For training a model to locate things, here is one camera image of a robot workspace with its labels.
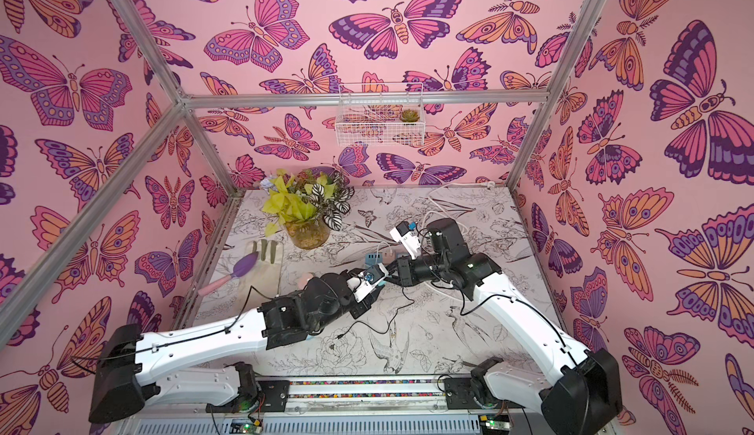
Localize pink usb charger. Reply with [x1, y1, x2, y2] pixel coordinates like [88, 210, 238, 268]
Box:
[382, 250, 396, 263]

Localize black usb cable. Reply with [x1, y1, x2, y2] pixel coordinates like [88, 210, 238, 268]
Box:
[335, 284, 416, 342]

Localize pink earbud case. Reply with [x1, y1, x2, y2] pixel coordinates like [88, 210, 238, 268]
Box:
[300, 274, 313, 289]

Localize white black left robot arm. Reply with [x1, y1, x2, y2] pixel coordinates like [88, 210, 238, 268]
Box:
[88, 270, 384, 424]

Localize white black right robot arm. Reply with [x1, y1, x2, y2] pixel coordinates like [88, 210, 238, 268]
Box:
[388, 218, 624, 434]

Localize blue power strip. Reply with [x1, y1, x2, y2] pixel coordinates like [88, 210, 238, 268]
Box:
[365, 250, 397, 267]

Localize beige striped cloth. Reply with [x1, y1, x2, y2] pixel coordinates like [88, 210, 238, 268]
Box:
[234, 239, 284, 313]

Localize potted plant in glass jar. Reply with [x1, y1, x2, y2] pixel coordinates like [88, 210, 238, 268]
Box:
[260, 169, 355, 250]

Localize pink purple hairbrush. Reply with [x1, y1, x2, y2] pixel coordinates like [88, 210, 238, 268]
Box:
[198, 251, 258, 297]

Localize small green succulent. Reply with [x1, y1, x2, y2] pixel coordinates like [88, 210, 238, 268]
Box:
[400, 109, 420, 124]

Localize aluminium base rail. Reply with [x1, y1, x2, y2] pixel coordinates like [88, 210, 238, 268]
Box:
[107, 373, 554, 434]

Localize white wire wall basket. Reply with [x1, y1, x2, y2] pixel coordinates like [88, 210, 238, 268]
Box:
[333, 81, 426, 147]

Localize aluminium cage frame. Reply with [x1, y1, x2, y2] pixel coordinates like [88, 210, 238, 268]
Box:
[1, 0, 607, 344]

